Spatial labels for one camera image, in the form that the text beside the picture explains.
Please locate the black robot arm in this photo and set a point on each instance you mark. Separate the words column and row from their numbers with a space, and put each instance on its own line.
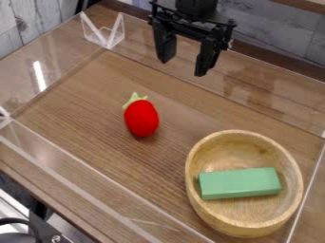
column 192, row 19

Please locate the black metal stand base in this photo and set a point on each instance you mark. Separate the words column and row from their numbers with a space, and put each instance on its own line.
column 24, row 227

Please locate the wooden bowl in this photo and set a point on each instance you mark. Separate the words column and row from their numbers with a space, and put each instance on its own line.
column 252, row 216

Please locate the clear acrylic corner bracket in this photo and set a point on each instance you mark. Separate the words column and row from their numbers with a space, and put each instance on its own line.
column 104, row 37

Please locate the green rectangular block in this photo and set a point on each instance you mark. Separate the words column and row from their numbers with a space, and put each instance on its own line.
column 239, row 183

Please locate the red toy strawberry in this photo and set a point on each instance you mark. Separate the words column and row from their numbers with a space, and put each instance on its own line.
column 140, row 116

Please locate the clear acrylic enclosure wall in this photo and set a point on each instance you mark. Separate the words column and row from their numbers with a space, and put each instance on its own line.
column 115, row 184

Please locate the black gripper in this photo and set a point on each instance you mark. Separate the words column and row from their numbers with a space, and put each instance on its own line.
column 196, row 19

